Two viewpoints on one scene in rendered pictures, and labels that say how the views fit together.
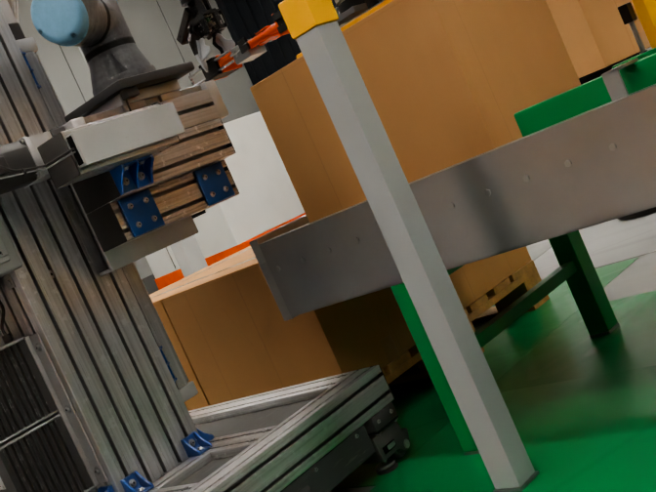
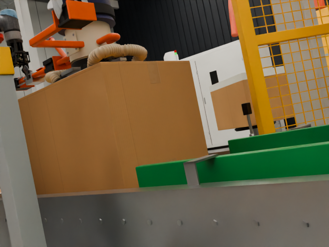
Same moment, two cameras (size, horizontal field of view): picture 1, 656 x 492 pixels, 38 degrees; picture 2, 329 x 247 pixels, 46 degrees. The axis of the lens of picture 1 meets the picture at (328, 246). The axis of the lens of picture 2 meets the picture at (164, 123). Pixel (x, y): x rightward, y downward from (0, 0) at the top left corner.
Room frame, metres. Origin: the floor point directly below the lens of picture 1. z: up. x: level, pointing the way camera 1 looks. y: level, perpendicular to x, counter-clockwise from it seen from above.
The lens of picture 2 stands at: (0.79, -0.48, 0.72)
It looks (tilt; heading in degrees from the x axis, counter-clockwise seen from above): 1 degrees up; 357
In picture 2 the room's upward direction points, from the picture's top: 12 degrees counter-clockwise
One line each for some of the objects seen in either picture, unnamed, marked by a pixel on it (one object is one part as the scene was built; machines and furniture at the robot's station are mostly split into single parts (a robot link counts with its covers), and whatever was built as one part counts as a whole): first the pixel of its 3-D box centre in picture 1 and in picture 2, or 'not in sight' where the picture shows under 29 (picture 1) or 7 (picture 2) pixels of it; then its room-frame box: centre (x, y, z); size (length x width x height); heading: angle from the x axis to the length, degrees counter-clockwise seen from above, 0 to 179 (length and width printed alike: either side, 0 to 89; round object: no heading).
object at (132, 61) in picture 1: (118, 68); not in sight; (2.17, 0.27, 1.09); 0.15 x 0.15 x 0.10
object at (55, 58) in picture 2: (296, 16); (58, 65); (2.45, -0.17, 1.08); 0.10 x 0.08 x 0.06; 133
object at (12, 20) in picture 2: not in sight; (9, 22); (2.69, 0.07, 1.38); 0.09 x 0.08 x 0.11; 96
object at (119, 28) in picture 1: (95, 20); not in sight; (2.16, 0.27, 1.20); 0.13 x 0.12 x 0.14; 166
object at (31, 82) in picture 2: (248, 50); (35, 78); (2.60, -0.02, 1.07); 0.07 x 0.07 x 0.04; 43
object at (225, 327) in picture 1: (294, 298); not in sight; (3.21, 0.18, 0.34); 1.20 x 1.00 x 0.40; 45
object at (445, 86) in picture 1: (416, 102); (107, 133); (2.26, -0.33, 0.75); 0.60 x 0.40 x 0.40; 43
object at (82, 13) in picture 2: not in sight; (74, 15); (1.87, -0.35, 1.08); 0.09 x 0.08 x 0.05; 133
